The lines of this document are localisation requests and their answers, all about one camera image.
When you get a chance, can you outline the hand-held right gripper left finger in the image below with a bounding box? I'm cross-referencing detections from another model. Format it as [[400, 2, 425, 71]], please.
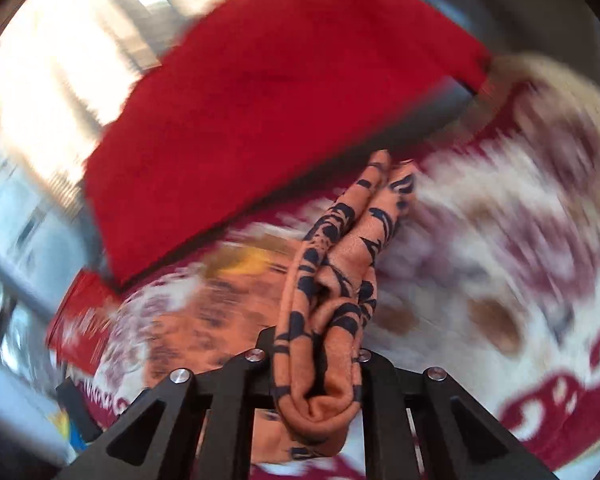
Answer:
[[55, 326, 282, 480]]

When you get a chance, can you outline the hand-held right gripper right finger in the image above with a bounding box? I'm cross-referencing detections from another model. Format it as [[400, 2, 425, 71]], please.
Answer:
[[351, 349, 556, 480]]

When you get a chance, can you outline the orange floral garment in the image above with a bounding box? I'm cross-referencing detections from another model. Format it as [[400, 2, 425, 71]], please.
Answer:
[[145, 149, 416, 480]]

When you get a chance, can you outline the red gift bag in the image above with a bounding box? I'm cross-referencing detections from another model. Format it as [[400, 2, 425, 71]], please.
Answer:
[[46, 269, 123, 376]]

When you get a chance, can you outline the white maroon floral plush blanket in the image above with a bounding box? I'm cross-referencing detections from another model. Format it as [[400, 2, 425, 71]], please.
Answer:
[[95, 55, 600, 480]]

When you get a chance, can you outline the leather sofa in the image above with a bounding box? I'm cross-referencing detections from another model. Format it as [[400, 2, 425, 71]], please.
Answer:
[[0, 0, 496, 321]]

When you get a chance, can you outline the red fleece blanket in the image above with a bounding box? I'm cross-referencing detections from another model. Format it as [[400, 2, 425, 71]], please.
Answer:
[[82, 0, 491, 288]]

